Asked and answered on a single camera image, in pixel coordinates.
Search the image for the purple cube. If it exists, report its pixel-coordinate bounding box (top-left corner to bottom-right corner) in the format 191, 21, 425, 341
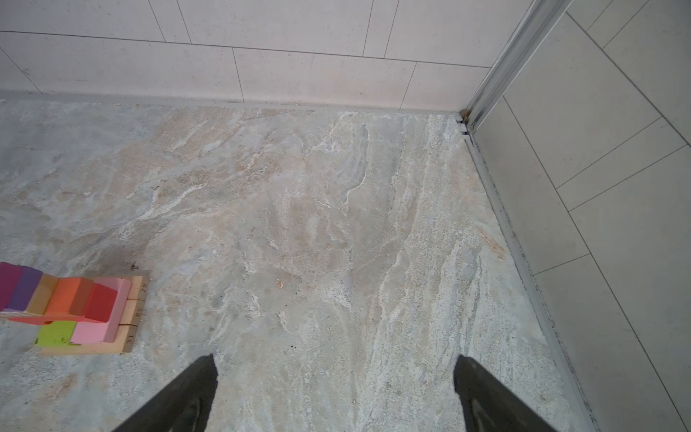
5, 266, 43, 312

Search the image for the orange block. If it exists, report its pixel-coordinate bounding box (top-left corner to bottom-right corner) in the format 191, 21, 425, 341
0, 276, 95, 320

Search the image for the natural wood long block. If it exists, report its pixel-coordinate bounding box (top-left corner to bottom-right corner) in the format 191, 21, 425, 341
120, 299, 145, 327
128, 275, 147, 300
40, 325, 139, 356

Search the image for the pink block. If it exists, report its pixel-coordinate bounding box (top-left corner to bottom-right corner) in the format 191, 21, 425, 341
71, 277, 131, 345

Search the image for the small natural wood cube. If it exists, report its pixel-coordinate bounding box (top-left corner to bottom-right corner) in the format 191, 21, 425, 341
24, 274, 59, 316

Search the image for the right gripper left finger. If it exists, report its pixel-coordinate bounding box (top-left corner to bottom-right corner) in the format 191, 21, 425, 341
115, 355, 218, 431

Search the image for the lime green block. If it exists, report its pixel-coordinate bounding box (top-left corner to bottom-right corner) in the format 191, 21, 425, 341
35, 321, 77, 347

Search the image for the red arch block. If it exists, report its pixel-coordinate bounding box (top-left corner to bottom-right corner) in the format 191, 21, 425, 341
10, 278, 118, 326

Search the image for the right aluminium corner post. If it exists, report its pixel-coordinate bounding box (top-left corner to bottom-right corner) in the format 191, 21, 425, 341
460, 0, 572, 133

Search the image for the magenta cube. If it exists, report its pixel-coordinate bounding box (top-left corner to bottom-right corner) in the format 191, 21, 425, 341
0, 262, 23, 311

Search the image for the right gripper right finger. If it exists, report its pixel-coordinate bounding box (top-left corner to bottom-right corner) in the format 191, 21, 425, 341
453, 355, 556, 432

